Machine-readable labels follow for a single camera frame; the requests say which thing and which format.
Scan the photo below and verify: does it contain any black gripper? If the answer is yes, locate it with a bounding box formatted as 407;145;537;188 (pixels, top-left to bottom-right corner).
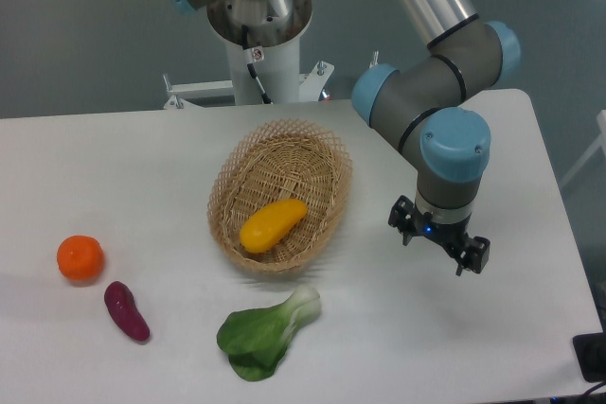
388;195;490;276

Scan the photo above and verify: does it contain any green bok choy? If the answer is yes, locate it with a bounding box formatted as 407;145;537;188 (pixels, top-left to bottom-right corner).
216;285;321;382

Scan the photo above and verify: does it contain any white frame at right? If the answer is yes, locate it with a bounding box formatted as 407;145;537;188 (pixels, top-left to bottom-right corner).
559;110;606;190

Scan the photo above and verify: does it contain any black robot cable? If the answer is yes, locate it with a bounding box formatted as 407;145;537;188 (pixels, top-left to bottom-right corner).
241;24;275;105

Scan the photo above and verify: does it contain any woven wicker basket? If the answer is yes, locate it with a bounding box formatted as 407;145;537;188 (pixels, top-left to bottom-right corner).
207;119;352;273

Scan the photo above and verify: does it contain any purple sweet potato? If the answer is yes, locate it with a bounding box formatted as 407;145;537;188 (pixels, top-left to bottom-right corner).
104;281;151;343

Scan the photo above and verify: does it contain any orange tangerine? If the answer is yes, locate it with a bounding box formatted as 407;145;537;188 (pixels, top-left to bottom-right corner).
56;235;105;281

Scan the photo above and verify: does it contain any yellow mango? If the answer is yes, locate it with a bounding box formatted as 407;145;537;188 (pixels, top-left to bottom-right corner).
239;199;308;254

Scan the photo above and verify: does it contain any black device at table edge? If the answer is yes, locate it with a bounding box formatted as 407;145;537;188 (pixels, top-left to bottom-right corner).
572;333;605;382

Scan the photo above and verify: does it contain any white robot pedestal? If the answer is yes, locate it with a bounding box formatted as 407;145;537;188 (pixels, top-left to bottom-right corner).
163;0;335;109

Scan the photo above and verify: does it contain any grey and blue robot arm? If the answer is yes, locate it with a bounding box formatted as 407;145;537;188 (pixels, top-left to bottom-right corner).
170;0;521;273

